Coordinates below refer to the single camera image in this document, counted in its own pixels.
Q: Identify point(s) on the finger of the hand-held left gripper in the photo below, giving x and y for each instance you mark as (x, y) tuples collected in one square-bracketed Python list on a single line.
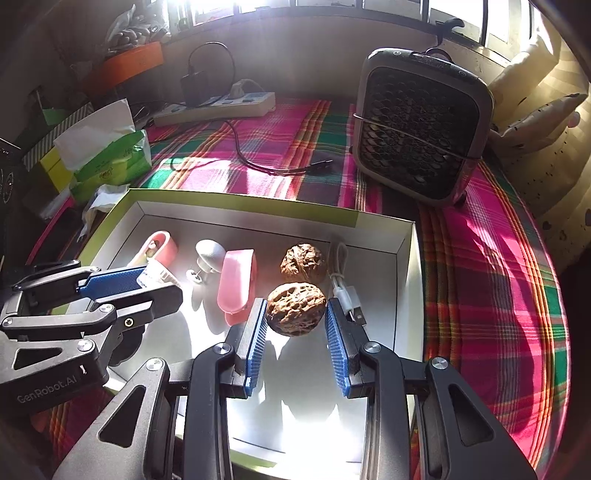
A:
[(115, 282), (152, 297)]

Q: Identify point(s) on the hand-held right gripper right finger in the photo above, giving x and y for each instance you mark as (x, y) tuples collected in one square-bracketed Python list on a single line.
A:
[(336, 350)]

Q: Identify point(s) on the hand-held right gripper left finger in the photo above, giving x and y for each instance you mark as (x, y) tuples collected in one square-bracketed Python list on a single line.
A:
[(256, 341)]

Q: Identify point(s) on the brown walnut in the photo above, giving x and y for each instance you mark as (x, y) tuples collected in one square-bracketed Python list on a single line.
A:
[(302, 261), (295, 307)]

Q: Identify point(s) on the pink oblong case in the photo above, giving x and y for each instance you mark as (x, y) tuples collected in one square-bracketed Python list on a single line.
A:
[(235, 281)]

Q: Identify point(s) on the grey mushroom-shaped knob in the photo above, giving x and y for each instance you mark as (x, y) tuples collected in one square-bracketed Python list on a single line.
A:
[(210, 254)]

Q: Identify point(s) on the shallow white cardboard box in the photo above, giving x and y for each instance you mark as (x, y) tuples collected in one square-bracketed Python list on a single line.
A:
[(286, 415)]

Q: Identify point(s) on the small pink clip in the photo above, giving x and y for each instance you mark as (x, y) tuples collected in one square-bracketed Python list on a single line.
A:
[(166, 249)]

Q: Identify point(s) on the crumpled white tissue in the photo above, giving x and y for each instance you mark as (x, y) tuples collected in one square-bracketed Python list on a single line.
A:
[(104, 198)]

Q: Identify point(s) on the pink hoop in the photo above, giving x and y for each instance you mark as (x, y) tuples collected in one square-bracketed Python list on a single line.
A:
[(48, 228)]

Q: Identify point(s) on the green tissue pack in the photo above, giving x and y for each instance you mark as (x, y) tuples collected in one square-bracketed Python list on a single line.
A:
[(115, 157)]

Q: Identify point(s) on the yellow-green box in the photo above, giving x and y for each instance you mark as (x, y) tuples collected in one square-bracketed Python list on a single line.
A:
[(53, 168)]

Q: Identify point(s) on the black printed carton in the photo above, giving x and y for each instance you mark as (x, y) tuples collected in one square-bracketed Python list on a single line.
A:
[(9, 175)]

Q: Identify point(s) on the green striped box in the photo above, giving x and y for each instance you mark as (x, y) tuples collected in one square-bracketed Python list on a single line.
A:
[(69, 121)]

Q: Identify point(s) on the black charger adapter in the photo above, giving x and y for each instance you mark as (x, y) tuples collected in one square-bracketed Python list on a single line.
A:
[(194, 87)]

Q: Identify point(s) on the white power strip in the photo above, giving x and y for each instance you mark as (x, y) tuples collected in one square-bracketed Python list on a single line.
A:
[(249, 104)]

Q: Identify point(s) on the orange box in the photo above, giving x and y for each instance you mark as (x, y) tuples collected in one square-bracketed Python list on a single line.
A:
[(134, 60)]

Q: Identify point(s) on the white plug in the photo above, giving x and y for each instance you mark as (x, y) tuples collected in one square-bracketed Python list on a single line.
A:
[(242, 88)]

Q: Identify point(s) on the grey desktop fan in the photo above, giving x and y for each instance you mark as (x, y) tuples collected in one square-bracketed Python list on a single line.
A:
[(415, 115)]

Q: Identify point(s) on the cream heart-print curtain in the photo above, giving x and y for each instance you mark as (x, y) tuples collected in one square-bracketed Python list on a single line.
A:
[(554, 138)]

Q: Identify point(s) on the metal window grille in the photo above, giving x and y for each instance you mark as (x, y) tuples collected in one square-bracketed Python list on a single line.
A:
[(484, 23)]

